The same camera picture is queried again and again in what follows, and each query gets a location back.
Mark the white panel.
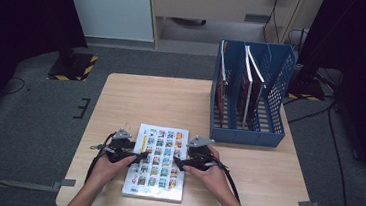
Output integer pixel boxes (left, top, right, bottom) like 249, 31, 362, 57
59, 0, 158, 43

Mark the grey tape piece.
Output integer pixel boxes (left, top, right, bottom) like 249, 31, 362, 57
52, 177, 77, 192
296, 199, 322, 206

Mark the person's left hand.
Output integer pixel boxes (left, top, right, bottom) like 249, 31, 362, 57
86, 151, 137, 195

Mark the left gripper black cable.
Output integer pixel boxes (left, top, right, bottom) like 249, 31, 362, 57
84, 129, 116, 186

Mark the light wooden desk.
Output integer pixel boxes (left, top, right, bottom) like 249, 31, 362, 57
142, 0, 308, 62

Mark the white book with colourful pictures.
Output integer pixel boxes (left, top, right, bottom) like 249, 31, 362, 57
120, 121, 191, 204

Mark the purple magazine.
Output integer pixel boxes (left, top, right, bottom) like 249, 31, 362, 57
240, 45, 271, 133
235, 44, 257, 129

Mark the yellow-black striped stand base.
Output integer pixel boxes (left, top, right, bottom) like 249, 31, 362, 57
285, 63, 330, 103
46, 49, 99, 84

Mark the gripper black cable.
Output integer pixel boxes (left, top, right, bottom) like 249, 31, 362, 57
84, 129, 116, 186
211, 159, 244, 203

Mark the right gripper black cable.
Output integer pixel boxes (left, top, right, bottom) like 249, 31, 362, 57
211, 159, 244, 203

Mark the black and red magazine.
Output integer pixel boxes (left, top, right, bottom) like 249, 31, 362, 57
214, 39, 234, 123

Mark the blue file rack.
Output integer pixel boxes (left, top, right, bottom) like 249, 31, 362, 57
206, 38, 298, 149

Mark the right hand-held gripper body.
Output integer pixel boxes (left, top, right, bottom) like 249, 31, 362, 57
183, 134, 223, 173

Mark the coiled black cable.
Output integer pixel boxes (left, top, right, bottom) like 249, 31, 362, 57
285, 26, 310, 56

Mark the person's right hand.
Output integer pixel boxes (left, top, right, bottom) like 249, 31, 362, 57
181, 143, 237, 204

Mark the black floor cable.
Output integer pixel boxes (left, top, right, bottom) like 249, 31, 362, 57
287, 100, 335, 128
0, 75, 27, 98
320, 105, 361, 206

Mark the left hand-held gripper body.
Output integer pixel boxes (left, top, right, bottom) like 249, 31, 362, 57
89, 125, 138, 166

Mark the black socket cable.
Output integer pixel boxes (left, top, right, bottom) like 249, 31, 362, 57
261, 0, 284, 44

